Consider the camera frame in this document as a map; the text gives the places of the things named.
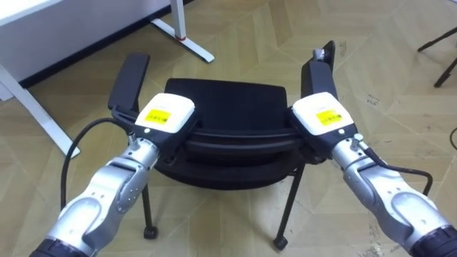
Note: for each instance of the black stand legs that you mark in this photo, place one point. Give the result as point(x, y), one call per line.
point(442, 53)

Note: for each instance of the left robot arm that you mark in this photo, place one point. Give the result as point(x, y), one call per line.
point(107, 200)

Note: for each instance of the black office chair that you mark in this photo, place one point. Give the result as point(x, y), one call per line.
point(232, 118)

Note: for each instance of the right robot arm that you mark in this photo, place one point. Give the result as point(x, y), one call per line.
point(392, 200)

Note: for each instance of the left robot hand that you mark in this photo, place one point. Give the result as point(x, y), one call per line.
point(165, 115)

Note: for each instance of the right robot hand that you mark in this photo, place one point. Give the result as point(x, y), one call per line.
point(323, 116)

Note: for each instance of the white desk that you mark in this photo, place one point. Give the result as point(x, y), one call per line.
point(53, 43)

